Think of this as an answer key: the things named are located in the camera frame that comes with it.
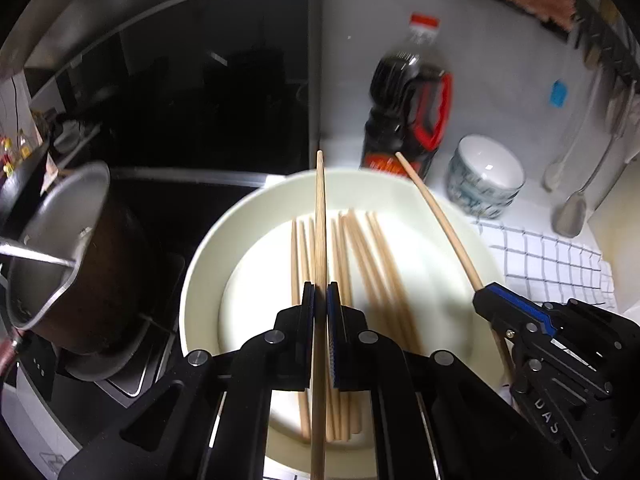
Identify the dark wall rail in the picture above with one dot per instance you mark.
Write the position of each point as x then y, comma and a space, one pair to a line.
607, 35

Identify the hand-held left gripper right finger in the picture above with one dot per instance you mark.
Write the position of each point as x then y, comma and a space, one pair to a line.
334, 330

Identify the bundle of wooden chopsticks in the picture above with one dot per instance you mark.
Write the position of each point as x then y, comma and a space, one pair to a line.
380, 270

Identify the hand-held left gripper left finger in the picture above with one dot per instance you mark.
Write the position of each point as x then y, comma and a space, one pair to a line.
307, 330

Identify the gas stove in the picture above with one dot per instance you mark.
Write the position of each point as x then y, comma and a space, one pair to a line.
130, 380

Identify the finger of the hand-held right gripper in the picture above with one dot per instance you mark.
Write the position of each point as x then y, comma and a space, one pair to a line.
500, 320
520, 305

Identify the single wooden chopstick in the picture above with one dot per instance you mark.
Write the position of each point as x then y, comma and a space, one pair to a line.
320, 220
440, 215

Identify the steel range hood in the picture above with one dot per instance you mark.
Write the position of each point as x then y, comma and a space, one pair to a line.
150, 10

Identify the brown pot with steel inside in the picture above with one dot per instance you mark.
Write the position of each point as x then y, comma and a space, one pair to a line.
110, 270

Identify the metal spatula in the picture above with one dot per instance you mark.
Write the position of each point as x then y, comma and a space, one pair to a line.
570, 220

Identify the white cutting board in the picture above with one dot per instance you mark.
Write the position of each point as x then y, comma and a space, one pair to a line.
622, 260

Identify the small white dish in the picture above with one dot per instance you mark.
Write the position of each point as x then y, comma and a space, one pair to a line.
67, 135

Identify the blue wall hook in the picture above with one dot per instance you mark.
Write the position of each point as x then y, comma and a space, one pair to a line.
559, 94

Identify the dark soy sauce bottle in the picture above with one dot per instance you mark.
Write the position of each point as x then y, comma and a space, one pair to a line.
395, 110

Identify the small colourful condiment jars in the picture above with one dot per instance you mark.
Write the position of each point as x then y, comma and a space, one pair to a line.
12, 152

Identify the white round basin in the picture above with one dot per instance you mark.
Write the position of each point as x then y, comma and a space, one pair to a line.
235, 260

